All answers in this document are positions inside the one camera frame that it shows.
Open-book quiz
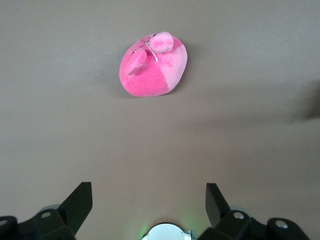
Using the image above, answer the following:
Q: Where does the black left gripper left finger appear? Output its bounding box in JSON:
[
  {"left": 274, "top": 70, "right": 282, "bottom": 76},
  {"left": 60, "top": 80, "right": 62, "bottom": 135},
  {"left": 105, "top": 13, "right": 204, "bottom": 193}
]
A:
[{"left": 0, "top": 181, "right": 94, "bottom": 240}]

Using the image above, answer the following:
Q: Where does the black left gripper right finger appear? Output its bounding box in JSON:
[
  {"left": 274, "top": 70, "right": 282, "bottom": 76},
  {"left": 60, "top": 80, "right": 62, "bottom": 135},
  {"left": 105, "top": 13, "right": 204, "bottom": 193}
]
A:
[{"left": 205, "top": 182, "right": 311, "bottom": 240}]

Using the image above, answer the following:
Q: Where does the pink snail plush toy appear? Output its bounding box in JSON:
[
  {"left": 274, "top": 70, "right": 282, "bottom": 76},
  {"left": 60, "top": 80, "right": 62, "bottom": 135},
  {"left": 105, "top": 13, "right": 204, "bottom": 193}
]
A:
[{"left": 118, "top": 31, "right": 189, "bottom": 98}]

